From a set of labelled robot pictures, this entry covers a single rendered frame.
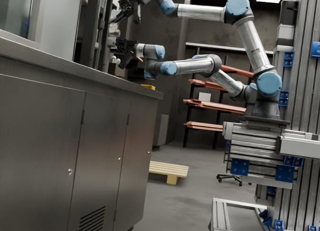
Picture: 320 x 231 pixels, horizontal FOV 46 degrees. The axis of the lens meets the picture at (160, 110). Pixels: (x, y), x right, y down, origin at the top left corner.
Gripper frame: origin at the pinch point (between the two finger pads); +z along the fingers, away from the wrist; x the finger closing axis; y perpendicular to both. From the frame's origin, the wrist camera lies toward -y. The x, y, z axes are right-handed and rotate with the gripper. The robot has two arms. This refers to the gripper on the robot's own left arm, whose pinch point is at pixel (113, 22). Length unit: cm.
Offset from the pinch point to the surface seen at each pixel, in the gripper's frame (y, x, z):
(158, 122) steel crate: 20, -535, 124
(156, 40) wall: 232, -730, 64
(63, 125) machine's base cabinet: -57, 80, 18
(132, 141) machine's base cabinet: -63, 6, 23
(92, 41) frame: -20.4, 41.0, 4.9
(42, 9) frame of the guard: -28, 96, -1
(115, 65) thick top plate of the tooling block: -17.2, -11.9, 14.5
